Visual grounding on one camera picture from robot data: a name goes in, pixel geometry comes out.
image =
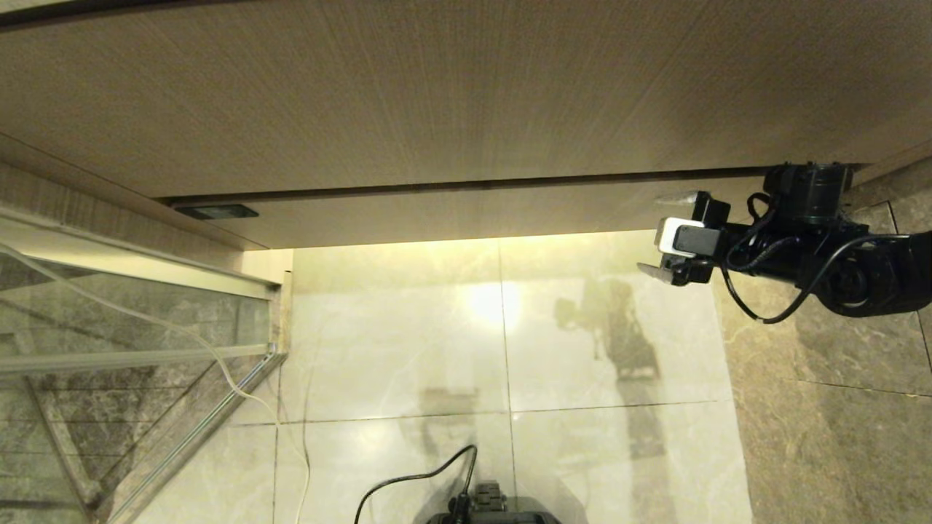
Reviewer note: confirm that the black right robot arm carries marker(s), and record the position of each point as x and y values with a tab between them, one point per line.
866	273

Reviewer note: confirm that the framed glass shower door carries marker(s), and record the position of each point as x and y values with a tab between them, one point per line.
109	327

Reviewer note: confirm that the beige wooden drawer front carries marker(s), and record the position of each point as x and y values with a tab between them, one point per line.
510	212

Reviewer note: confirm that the beige wooden vanity cabinet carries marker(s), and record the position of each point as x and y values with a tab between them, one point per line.
437	87

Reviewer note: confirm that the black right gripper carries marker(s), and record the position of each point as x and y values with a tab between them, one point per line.
712	207

